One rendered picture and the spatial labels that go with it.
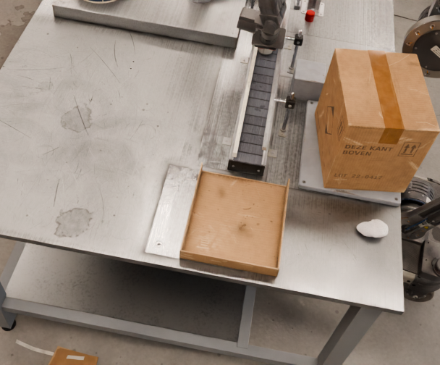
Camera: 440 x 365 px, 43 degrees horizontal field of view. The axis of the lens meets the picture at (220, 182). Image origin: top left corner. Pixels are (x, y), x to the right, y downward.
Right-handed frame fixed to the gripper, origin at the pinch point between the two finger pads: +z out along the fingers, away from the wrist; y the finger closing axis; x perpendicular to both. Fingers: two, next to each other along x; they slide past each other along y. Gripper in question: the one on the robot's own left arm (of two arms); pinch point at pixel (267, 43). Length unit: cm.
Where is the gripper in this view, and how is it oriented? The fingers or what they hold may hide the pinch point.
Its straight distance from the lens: 192.1
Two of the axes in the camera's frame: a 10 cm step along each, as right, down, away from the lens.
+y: -9.9, -1.7, 0.3
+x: -1.7, 9.9, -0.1
